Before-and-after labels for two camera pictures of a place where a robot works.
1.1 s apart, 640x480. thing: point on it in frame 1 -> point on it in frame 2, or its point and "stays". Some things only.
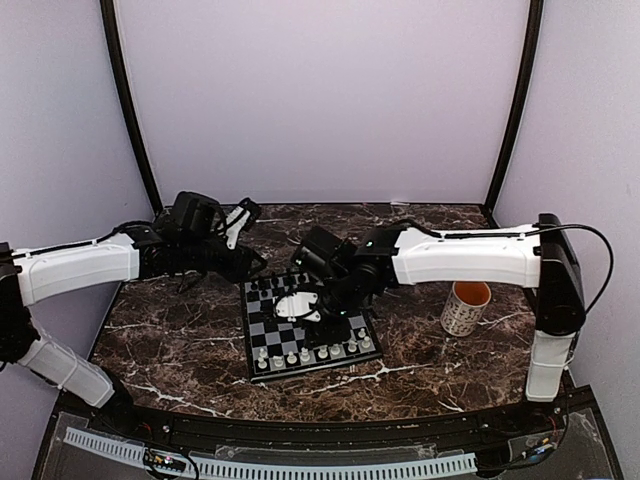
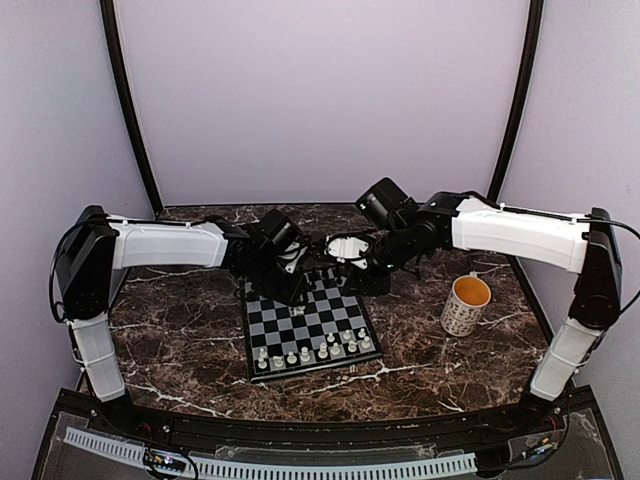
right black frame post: [535, 14] stays
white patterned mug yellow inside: [464, 307] stays
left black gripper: [238, 271] -> [290, 295]
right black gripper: [327, 334] -> [368, 285]
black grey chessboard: [275, 346] stays
